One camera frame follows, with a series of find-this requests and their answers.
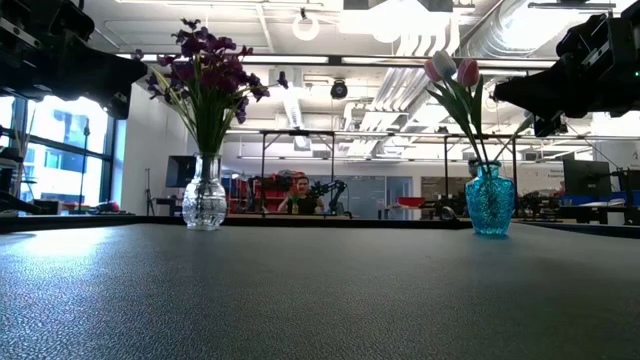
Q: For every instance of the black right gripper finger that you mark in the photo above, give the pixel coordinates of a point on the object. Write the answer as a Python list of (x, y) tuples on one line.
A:
[(550, 125), (545, 92)]

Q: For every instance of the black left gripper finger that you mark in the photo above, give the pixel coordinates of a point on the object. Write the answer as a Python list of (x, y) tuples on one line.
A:
[(111, 106), (100, 75)]

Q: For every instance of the purple artificial flower bunch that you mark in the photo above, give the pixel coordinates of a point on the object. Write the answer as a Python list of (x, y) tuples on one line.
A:
[(225, 75), (260, 92), (192, 45), (150, 80)]

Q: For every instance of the pink artificial tulip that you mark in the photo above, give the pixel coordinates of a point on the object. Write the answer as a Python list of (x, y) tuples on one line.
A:
[(468, 72), (430, 72)]

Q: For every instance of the blue glass vase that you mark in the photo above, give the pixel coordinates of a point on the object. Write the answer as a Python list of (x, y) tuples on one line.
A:
[(490, 205)]

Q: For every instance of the white artificial tulip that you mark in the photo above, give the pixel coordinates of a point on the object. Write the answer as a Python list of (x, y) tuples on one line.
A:
[(444, 62)]

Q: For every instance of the black background robot arm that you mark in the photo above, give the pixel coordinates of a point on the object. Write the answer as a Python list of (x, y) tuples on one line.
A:
[(340, 190)]

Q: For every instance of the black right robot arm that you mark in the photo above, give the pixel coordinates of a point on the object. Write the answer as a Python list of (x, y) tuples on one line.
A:
[(634, 60)]

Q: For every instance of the clear glass vase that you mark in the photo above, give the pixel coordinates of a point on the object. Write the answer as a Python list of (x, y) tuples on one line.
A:
[(204, 200)]

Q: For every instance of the black desk monitor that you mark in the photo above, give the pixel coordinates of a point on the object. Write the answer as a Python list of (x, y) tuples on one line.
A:
[(586, 177)]

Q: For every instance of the black tripod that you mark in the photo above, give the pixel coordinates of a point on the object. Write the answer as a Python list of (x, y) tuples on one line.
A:
[(149, 195)]

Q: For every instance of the red bin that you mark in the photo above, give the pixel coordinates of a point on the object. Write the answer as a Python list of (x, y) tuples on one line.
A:
[(411, 201)]

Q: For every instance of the red tool cabinet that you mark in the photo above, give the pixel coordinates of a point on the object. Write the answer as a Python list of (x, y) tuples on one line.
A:
[(272, 192)]

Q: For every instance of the black overhead crossbar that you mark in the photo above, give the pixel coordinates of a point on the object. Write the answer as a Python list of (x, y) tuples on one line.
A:
[(335, 60)]

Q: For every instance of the person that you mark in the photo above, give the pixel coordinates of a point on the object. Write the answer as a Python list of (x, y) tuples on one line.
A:
[(302, 202)]

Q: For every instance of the silver ceiling duct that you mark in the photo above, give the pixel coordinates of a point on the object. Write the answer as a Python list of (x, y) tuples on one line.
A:
[(510, 30)]

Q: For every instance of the black wall monitor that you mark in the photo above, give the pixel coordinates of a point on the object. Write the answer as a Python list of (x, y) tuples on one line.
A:
[(180, 171)]

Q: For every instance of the black metal rig frame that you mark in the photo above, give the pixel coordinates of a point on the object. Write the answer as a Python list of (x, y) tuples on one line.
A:
[(300, 133)]

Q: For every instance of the black ceiling camera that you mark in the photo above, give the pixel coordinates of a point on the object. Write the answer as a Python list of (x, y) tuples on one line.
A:
[(339, 90)]

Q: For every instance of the black aluminium table frame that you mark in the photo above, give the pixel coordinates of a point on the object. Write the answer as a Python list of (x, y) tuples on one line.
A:
[(350, 221)]

